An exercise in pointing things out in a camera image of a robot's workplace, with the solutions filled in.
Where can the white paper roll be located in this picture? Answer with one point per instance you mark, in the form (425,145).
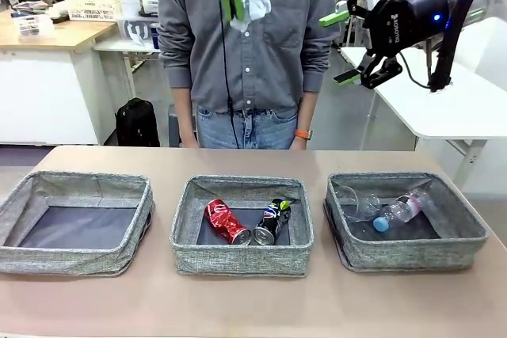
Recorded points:
(130,5)

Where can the black backpack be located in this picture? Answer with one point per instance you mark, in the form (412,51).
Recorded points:
(136,124)

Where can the person's right forearm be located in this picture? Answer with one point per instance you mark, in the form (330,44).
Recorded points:
(184,116)

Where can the white background table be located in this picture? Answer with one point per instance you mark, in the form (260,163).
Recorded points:
(119,43)

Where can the clear bin with logo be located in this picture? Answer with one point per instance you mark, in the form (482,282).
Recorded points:
(134,29)

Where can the clear bottle blue cap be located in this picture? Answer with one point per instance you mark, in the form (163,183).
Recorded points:
(404,208)

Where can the orange wrist band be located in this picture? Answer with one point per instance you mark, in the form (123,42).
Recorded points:
(303,135)

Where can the person's left forearm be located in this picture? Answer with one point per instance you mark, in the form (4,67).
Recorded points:
(307,112)

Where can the blue jeans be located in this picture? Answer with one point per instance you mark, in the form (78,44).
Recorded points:
(261,128)

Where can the grey button shirt torso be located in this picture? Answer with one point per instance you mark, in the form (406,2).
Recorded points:
(273,65)

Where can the crushed red can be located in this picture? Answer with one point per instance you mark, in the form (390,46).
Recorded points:
(223,219)

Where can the clear plastic cup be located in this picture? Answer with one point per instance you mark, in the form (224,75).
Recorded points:
(358,205)

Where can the blue container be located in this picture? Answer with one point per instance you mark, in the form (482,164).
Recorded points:
(155,37)

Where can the white printed crate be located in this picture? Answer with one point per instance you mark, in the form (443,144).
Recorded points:
(95,7)

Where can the grey fabric basket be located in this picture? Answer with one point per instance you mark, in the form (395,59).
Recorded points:
(79,263)
(416,255)
(237,263)

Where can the person's right hand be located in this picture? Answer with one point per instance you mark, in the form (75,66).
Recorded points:
(191,143)

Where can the folded cloth stack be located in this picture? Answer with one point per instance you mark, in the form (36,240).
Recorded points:
(29,7)

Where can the white paper ball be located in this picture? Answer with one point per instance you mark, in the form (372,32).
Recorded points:
(257,5)

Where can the person's left hand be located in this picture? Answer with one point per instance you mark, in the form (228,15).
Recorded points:
(298,145)

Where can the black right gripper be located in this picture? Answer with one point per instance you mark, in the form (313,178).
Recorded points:
(412,21)

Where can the clear plastic storage box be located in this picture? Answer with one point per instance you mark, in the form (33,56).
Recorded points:
(31,25)

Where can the crushed dark can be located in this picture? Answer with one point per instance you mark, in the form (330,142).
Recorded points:
(269,227)

